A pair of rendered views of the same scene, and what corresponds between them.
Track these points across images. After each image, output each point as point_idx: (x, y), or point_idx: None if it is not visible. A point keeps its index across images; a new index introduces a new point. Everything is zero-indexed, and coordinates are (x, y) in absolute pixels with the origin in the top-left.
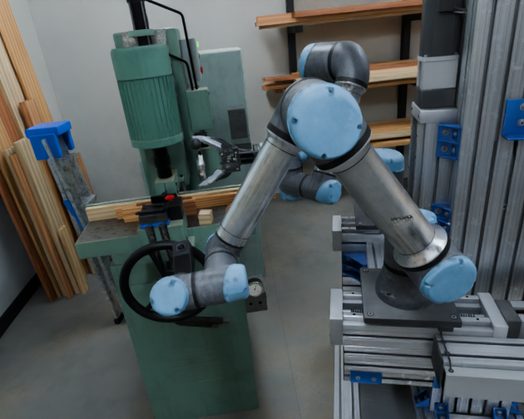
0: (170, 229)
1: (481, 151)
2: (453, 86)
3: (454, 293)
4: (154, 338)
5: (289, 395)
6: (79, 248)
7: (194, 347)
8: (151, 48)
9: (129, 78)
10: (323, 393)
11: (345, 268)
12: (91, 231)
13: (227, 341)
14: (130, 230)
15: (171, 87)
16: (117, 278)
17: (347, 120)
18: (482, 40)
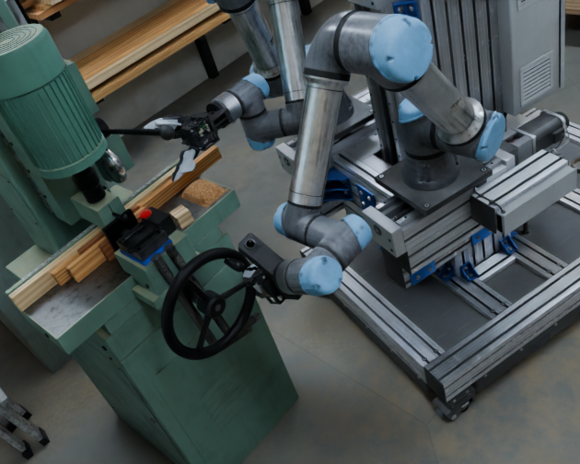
0: (178, 246)
1: (437, 17)
2: None
3: (497, 145)
4: (179, 395)
5: (316, 365)
6: (63, 341)
7: (221, 375)
8: (42, 38)
9: (31, 89)
10: (344, 341)
11: None
12: (52, 316)
13: (250, 345)
14: (104, 284)
15: (73, 78)
16: (119, 349)
17: (423, 40)
18: None
